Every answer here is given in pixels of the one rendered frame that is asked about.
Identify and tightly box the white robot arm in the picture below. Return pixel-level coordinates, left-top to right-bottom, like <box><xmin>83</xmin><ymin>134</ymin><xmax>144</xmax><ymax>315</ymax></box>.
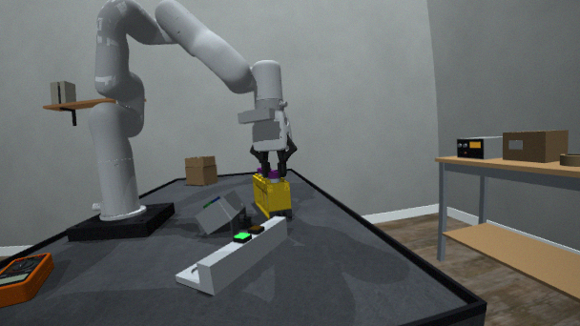
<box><xmin>88</xmin><ymin>0</ymin><xmax>288</xmax><ymax>221</ymax></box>

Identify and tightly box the small brown cardboard box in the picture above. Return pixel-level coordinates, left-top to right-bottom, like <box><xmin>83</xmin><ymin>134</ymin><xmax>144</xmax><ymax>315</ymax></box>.
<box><xmin>185</xmin><ymin>156</ymin><xmax>218</xmax><ymax>186</ymax></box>

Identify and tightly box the orange pocket multimeter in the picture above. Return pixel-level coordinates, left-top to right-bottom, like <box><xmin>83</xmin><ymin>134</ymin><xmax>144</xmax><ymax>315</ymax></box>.
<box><xmin>0</xmin><ymin>253</ymin><xmax>54</xmax><ymax>308</ymax></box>

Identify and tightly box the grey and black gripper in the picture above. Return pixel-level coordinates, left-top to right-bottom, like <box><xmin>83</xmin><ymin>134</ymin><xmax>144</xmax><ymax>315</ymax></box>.
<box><xmin>250</xmin><ymin>110</ymin><xmax>297</xmax><ymax>178</ymax></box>

